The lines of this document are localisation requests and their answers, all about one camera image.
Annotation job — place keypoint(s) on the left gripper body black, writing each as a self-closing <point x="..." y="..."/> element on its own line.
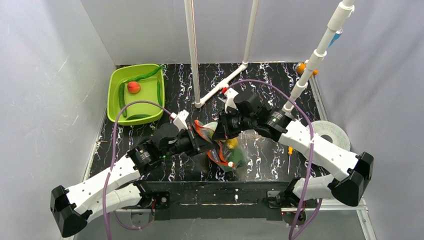
<point x="195" y="139"/>

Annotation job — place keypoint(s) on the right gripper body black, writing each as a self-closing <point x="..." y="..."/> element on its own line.
<point x="221" y="126"/>

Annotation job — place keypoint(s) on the toy yellow corn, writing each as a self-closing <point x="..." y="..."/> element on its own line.
<point x="232" y="143"/>

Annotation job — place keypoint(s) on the clear zip bag orange zipper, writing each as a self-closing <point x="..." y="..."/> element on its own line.
<point x="207" y="130"/>

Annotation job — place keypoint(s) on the toy bok choy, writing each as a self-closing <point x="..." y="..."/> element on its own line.
<point x="231" y="159"/>

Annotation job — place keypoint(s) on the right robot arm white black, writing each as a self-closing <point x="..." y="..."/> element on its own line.
<point x="349" y="173"/>

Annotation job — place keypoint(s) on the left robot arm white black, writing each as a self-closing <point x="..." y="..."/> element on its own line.
<point x="119" y="186"/>

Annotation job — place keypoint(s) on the black marble pattern mat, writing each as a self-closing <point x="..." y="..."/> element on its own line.
<point x="269" y="160"/>

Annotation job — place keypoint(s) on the toy green bean pod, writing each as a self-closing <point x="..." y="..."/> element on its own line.
<point x="159" y="93"/>

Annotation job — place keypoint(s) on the orange clamp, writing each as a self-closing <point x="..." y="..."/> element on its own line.
<point x="301" y="66"/>

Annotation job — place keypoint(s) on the toy peach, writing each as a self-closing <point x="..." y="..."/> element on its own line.
<point x="133" y="87"/>

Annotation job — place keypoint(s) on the toy green chili pepper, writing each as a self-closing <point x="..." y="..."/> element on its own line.
<point x="145" y="76"/>

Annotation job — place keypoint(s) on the toy green cucumber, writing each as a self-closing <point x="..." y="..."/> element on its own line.
<point x="121" y="98"/>

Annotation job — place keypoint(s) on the white filament spool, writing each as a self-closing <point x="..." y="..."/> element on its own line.
<point x="332" y="133"/>

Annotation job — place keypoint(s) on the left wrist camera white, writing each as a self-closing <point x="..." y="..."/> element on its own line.
<point x="179" y="119"/>

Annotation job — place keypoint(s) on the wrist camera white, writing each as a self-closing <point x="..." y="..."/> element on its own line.
<point x="227" y="95"/>
<point x="179" y="119"/>

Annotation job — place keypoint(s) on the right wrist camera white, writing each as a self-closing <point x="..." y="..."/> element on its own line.
<point x="227" y="95"/>

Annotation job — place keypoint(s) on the yellow handle screwdriver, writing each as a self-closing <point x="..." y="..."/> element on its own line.
<point x="289" y="152"/>

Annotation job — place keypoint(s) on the white PVC pipe frame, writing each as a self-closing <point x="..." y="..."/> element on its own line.
<point x="342" y="12"/>

